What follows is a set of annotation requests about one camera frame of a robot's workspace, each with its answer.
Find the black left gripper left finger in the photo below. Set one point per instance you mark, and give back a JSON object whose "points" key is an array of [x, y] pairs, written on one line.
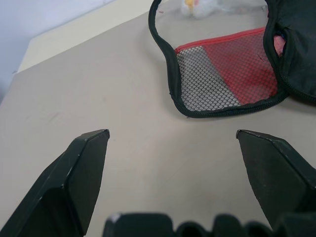
{"points": [[61, 187]]}

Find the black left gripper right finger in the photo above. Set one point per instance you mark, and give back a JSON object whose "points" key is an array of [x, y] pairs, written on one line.
{"points": [[276, 172]]}

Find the black red mesh pouch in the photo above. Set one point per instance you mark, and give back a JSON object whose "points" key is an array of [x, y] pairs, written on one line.
{"points": [[247, 64]]}

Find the white and yellow soft object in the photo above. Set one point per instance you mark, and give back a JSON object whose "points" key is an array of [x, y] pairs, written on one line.
{"points": [[195, 8]]}

